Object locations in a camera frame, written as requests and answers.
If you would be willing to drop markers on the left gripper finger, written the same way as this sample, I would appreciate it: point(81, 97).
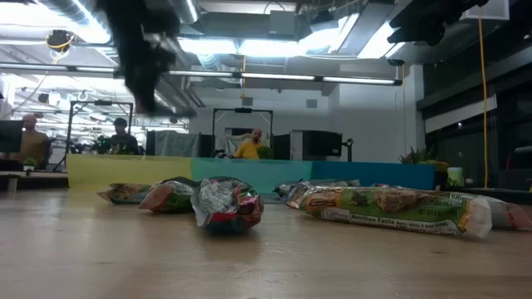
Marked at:
point(174, 112)
point(143, 101)

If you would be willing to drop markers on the green pink-ended granola bar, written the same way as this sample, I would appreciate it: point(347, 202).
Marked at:
point(170, 197)

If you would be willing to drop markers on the pale green granola bar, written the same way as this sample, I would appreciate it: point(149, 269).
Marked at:
point(124, 193)

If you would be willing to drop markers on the red green granola bar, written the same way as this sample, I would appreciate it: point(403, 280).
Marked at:
point(226, 205)

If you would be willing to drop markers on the silvery green granola bar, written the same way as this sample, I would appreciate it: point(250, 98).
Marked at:
point(328, 183)

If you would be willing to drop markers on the white red-ended granola bar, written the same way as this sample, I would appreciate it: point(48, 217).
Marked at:
point(509, 214)

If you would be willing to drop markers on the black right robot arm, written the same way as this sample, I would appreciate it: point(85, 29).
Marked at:
point(457, 8)

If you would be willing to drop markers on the background black robot arm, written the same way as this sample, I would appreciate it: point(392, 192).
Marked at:
point(221, 154)
point(89, 146)

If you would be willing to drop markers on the long green granola bar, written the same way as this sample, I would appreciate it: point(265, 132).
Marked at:
point(395, 207)

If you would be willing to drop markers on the grey partition panel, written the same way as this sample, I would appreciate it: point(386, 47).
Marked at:
point(174, 143)

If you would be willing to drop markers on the person in dark cap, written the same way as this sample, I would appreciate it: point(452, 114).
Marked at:
point(122, 143)

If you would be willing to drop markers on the yellow translucent bin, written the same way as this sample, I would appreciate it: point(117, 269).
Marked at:
point(124, 170)

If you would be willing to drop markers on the white ceiling air unit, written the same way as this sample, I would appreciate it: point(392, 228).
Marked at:
point(490, 9)

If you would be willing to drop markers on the person in yellow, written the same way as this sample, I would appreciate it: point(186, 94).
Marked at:
point(248, 150)

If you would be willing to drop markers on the leafy green plant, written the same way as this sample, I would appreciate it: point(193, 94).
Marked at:
point(264, 152)

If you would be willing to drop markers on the teal translucent bin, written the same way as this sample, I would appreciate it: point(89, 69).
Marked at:
point(257, 172)

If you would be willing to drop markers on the long light bar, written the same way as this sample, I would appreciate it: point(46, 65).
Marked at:
point(274, 76)

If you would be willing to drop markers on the person in tan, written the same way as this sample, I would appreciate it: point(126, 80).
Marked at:
point(33, 145)

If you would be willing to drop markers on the spiky green plant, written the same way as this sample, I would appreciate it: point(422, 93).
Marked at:
point(420, 158)

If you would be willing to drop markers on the grey mat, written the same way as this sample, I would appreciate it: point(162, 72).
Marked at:
point(270, 198)

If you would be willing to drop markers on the small plant in white pot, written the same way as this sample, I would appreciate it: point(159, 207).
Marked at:
point(29, 163)

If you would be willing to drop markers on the wooden side table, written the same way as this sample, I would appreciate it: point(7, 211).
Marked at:
point(37, 177)

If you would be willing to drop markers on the black stand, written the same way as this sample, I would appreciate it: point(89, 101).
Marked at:
point(349, 147)

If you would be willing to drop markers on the black computer monitor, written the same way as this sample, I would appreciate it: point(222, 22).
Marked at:
point(10, 136)

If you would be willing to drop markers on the white and black cabinet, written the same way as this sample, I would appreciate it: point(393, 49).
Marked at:
point(316, 144)

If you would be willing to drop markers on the blue bin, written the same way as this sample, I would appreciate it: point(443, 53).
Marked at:
point(374, 173)

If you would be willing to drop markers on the white green jar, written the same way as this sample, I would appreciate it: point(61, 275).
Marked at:
point(455, 176)

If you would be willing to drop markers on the black metal frame with camera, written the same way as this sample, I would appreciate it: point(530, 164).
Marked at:
point(243, 110)

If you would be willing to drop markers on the black metal frame wide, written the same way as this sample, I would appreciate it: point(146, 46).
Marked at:
point(71, 124)

